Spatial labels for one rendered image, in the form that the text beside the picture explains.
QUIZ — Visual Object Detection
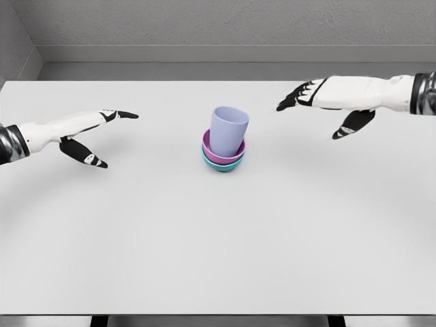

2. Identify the lavender cup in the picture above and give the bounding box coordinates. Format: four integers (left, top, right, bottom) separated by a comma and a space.
208, 106, 250, 155

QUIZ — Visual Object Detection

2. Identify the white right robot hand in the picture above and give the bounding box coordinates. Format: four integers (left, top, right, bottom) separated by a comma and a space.
275, 76, 386, 140

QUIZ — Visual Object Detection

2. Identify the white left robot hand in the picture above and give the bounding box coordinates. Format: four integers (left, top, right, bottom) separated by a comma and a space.
47, 109, 140, 170

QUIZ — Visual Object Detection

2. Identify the purple bowl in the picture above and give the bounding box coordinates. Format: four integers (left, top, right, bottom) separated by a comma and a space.
201, 129, 247, 164

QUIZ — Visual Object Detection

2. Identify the teal bowl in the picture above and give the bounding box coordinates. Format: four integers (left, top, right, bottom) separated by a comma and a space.
200, 148, 246, 174

